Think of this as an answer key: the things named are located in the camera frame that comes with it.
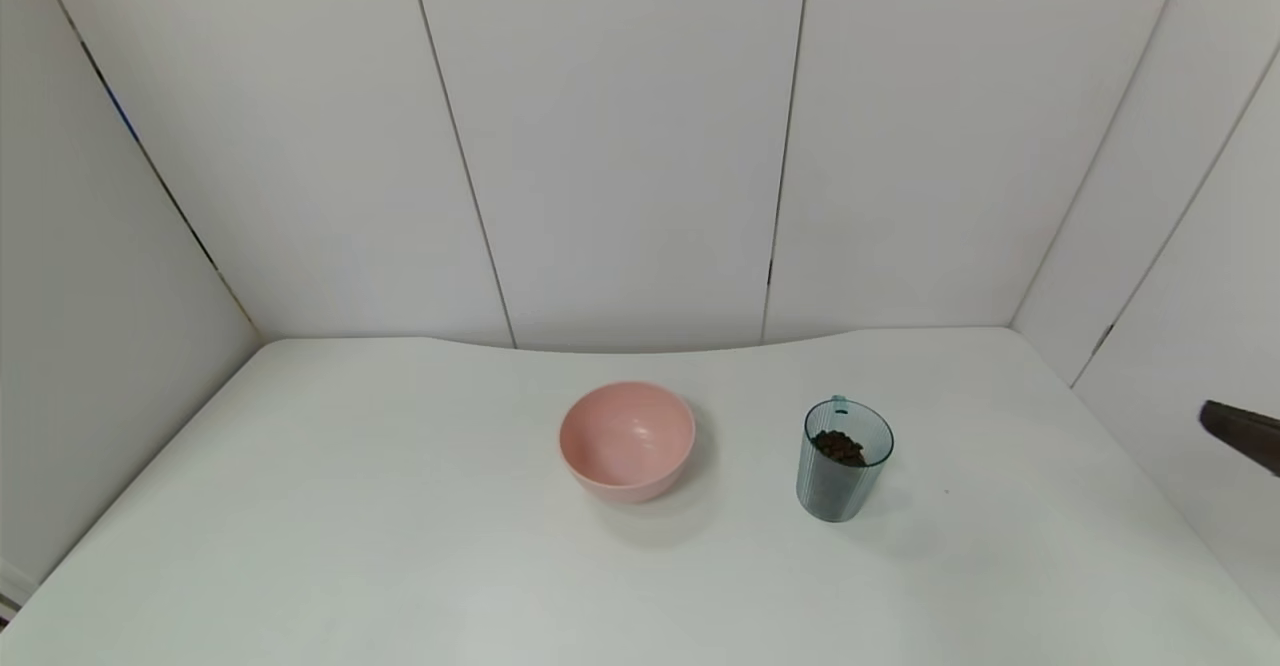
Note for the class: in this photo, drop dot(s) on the pink bowl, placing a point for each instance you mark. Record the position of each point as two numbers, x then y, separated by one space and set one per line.
626 441

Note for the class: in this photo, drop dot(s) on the blue ribbed transparent cup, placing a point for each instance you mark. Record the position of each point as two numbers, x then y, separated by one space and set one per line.
830 494

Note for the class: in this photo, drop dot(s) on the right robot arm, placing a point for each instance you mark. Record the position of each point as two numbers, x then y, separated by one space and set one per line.
1250 434

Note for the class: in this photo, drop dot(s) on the brown coffee beans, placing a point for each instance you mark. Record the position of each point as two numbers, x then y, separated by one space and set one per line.
840 448

